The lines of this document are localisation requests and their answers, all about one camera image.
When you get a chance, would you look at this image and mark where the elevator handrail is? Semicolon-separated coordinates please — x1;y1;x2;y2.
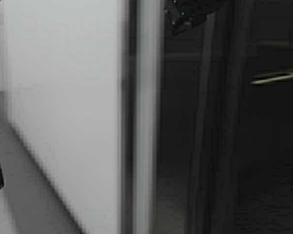
251;69;293;85

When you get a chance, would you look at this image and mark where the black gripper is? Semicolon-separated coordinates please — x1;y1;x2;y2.
164;0;225;36

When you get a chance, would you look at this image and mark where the stainless steel elevator door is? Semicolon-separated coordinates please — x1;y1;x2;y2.
124;0;165;234

